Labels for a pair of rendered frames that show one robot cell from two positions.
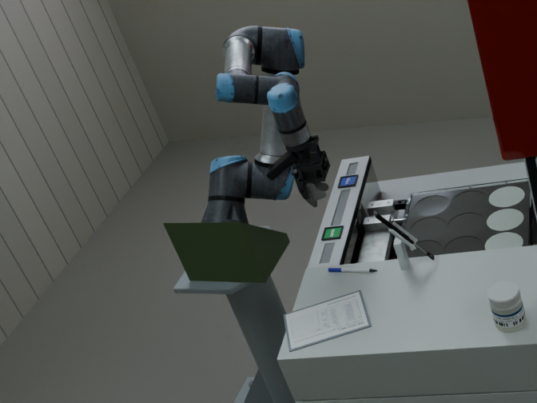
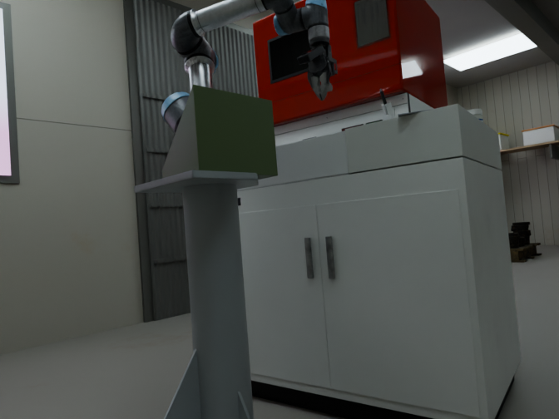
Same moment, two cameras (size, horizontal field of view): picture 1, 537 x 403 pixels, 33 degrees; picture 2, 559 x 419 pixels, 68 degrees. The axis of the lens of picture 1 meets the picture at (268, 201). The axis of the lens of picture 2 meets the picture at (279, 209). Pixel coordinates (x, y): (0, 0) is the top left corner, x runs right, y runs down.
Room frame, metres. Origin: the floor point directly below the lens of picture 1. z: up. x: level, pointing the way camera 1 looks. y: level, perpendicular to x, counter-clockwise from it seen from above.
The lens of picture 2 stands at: (2.01, 1.33, 0.67)
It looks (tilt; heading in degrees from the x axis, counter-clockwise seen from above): 2 degrees up; 281
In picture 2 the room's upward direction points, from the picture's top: 4 degrees counter-clockwise
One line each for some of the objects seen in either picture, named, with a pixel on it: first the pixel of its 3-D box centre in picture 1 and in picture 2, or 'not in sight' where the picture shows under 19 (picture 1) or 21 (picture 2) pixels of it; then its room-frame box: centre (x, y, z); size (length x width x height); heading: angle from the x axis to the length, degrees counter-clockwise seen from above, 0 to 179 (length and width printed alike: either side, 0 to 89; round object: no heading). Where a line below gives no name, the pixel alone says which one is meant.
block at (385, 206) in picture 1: (381, 206); not in sight; (2.29, -0.31, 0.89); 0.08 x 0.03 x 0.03; 64
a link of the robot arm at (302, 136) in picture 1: (295, 133); (318, 36); (2.11, -0.13, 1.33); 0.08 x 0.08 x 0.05
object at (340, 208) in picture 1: (346, 226); (286, 165); (2.27, -0.19, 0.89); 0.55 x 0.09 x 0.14; 154
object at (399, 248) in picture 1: (405, 245); (388, 120); (1.88, -0.29, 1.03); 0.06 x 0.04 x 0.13; 64
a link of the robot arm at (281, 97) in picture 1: (286, 107); (316, 15); (2.11, -0.13, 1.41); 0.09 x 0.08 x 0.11; 170
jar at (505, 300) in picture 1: (507, 306); (472, 122); (1.55, -0.41, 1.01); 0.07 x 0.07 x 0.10
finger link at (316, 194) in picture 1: (316, 195); (327, 86); (2.09, -0.12, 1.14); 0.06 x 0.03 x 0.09; 64
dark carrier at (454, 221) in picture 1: (466, 224); not in sight; (2.05, -0.49, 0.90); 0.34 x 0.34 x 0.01; 64
